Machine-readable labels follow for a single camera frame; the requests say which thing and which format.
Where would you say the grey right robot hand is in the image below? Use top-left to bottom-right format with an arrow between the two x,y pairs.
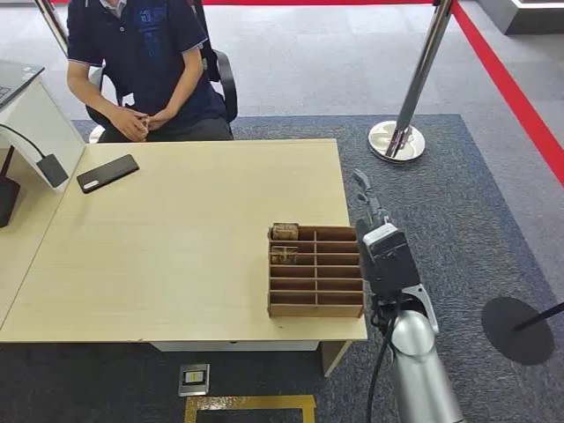
352,168 -> 393,238

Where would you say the wooden slotted card holder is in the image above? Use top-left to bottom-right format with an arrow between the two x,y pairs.
267,224 -> 365,320

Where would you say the brown printed card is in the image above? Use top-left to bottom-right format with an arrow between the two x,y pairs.
271,222 -> 300,242
270,245 -> 299,266

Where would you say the person's left hand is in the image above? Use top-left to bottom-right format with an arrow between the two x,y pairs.
143,109 -> 171,135

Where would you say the person's hand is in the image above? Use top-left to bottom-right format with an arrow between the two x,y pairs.
109,107 -> 149,144
143,109 -> 171,135

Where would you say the person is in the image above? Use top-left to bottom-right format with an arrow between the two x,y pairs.
66,0 -> 234,145

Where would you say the person's right hand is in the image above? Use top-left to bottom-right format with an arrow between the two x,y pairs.
109,107 -> 149,144

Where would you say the blue grey carpet rug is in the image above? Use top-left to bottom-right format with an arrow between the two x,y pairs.
0,113 -> 564,423

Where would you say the wooden desk leg panel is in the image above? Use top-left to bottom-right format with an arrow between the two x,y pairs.
319,340 -> 354,378

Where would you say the red barrier belt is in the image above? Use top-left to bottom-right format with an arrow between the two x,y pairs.
202,0 -> 436,6
449,0 -> 564,189

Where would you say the black office chair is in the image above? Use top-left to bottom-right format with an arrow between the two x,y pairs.
86,0 -> 239,145

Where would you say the black stanchion with round base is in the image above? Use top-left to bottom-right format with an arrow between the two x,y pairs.
480,295 -> 564,367

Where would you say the grey display platform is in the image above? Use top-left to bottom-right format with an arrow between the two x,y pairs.
477,0 -> 564,36

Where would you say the metal floor socket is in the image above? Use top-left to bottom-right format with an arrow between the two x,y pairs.
177,363 -> 211,398

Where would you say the black smartphone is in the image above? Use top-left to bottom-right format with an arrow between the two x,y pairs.
76,153 -> 140,195

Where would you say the black monitor base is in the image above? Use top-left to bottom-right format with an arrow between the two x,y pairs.
0,145 -> 21,229

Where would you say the grey laptop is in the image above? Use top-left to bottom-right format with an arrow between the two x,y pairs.
0,58 -> 46,113

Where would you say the black white wrist camera box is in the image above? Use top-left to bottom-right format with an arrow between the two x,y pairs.
355,223 -> 421,302

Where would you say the chrome stanchion post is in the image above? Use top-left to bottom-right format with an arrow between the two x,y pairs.
33,0 -> 69,58
368,0 -> 455,165

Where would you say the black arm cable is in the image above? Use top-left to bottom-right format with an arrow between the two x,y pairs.
365,296 -> 401,423

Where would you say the black adapter cable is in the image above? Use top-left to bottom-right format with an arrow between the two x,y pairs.
0,122 -> 47,160

